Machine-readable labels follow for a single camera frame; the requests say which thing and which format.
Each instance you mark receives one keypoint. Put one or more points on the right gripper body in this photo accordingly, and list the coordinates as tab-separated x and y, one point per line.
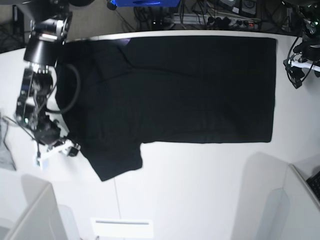
47	133

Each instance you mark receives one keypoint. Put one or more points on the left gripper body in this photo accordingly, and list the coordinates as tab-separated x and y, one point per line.
304	52

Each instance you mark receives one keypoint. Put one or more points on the black T-shirt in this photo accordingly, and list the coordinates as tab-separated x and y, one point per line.
180	89

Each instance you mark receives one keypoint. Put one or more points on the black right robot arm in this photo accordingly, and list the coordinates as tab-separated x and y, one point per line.
49	25

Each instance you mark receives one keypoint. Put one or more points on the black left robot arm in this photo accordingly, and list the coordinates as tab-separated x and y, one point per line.
308	12

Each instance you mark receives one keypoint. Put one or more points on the grey cloth at table edge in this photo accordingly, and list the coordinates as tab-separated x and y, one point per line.
6	159

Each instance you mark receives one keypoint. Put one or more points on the white left partition panel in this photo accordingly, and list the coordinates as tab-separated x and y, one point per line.
42	218

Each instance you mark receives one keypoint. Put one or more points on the white partition panel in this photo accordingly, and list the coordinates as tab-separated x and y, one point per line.
42	218
291	212

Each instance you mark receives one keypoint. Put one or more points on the white slotted table plate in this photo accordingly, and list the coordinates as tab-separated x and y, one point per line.
123	228

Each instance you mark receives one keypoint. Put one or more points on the white power strip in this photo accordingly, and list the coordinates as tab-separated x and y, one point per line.
218	20

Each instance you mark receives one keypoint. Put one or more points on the black keyboard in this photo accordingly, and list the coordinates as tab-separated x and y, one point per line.
314	184

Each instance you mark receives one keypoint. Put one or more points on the blue box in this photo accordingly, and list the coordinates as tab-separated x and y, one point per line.
145	3

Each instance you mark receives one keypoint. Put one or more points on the white right partition panel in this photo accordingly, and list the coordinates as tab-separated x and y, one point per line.
291	212

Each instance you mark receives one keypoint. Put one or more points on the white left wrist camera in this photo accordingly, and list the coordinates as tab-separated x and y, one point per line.
316	69

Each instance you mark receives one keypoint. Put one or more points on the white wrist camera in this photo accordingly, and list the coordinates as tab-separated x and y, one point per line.
316	69
41	163

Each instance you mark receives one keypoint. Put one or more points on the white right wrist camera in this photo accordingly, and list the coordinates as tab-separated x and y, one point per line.
41	163

